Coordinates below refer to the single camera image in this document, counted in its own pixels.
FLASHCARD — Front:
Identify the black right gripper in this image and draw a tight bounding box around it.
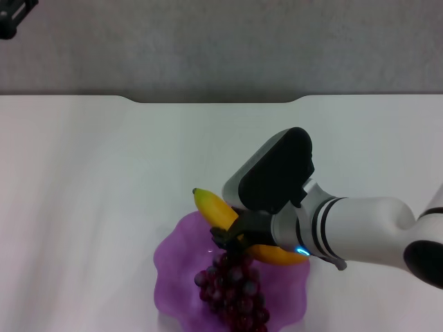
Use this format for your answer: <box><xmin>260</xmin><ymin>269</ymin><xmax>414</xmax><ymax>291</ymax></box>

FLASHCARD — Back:
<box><xmin>209</xmin><ymin>207</ymin><xmax>278</xmax><ymax>259</ymax></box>

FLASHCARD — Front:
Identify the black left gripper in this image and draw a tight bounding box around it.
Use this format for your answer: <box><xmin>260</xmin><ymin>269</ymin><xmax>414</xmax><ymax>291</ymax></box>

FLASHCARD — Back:
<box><xmin>0</xmin><ymin>0</ymin><xmax>39</xmax><ymax>40</ymax></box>

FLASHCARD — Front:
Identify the yellow banana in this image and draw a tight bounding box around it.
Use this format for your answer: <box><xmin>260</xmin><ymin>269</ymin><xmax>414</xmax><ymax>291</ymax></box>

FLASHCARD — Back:
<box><xmin>192</xmin><ymin>187</ymin><xmax>309</xmax><ymax>266</ymax></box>

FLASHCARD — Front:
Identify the red purple grape bunch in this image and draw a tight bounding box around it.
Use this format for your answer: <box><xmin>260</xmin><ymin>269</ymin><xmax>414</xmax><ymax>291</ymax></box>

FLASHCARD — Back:
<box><xmin>194</xmin><ymin>254</ymin><xmax>271</xmax><ymax>332</ymax></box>

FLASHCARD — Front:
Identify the purple wavy plastic plate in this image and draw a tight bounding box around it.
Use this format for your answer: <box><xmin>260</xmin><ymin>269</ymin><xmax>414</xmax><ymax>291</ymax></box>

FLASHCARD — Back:
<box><xmin>152</xmin><ymin>211</ymin><xmax>311</xmax><ymax>332</ymax></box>

